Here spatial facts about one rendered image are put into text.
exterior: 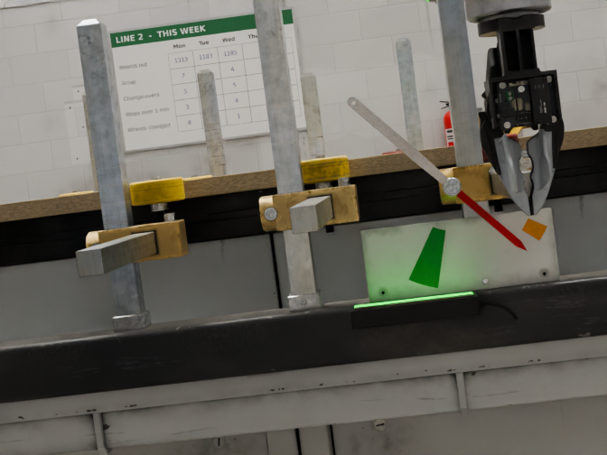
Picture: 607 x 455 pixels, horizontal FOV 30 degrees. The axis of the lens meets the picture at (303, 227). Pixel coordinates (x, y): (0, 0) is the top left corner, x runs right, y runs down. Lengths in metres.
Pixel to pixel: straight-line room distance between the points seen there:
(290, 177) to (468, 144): 0.25
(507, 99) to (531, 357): 0.51
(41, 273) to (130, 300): 0.29
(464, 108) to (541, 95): 0.37
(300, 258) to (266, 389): 0.20
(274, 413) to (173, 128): 7.19
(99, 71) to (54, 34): 7.40
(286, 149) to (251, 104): 7.13
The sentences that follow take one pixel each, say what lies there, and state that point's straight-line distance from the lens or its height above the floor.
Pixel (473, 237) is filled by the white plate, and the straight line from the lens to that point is 1.56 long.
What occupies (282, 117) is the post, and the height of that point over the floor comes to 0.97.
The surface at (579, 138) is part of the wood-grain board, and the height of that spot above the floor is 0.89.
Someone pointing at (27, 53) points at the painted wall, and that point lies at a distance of 9.05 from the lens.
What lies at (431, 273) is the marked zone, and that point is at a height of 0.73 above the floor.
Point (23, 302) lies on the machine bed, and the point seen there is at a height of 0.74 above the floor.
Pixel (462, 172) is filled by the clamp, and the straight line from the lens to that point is 1.56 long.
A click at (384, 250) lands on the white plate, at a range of 1.56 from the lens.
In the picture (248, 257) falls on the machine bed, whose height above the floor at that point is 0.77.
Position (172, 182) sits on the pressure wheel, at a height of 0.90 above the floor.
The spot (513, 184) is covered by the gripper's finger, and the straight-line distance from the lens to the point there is 1.22.
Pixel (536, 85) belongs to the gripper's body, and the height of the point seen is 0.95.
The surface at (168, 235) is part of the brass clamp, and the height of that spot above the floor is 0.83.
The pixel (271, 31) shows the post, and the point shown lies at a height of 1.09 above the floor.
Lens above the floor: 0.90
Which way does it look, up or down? 3 degrees down
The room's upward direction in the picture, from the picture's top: 7 degrees counter-clockwise
